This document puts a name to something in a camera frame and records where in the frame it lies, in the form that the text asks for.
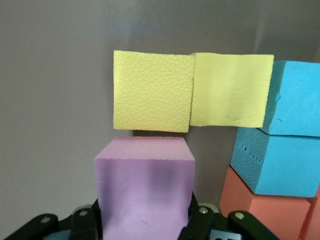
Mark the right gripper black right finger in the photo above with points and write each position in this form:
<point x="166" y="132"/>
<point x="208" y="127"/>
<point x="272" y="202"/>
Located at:
<point x="207" y="222"/>

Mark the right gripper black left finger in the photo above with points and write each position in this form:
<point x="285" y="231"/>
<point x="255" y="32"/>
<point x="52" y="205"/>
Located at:
<point x="75" y="222"/>

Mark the pink foam cube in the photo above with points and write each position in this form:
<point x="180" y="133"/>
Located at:
<point x="145" y="190"/>

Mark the brown table cover sheet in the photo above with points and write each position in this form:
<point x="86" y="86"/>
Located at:
<point x="50" y="100"/>

